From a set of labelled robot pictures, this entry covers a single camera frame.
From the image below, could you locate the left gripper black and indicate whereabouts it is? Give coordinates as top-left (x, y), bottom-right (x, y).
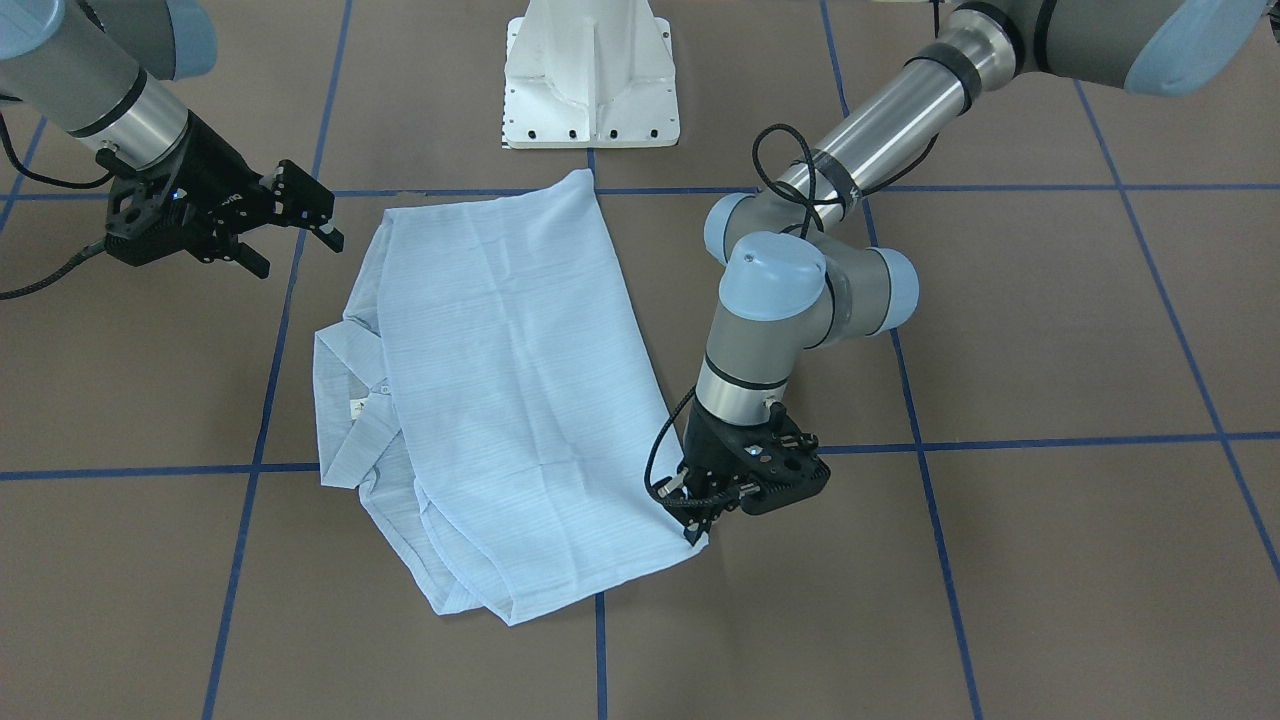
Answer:
top-left (678, 402), bottom-right (831, 547)

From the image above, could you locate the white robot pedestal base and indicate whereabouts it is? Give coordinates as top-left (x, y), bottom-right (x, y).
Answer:
top-left (500, 1), bottom-right (681, 150)

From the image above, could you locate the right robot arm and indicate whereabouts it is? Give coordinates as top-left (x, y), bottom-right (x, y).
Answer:
top-left (1, 1), bottom-right (344, 278)

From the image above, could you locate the light blue button shirt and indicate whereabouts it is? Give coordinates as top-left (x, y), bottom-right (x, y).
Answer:
top-left (312, 169), bottom-right (707, 625)

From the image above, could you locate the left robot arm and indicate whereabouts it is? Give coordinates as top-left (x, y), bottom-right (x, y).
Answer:
top-left (645, 1), bottom-right (1277, 544)

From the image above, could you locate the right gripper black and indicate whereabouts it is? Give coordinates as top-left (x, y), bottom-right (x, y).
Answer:
top-left (96, 114), bottom-right (346, 279)

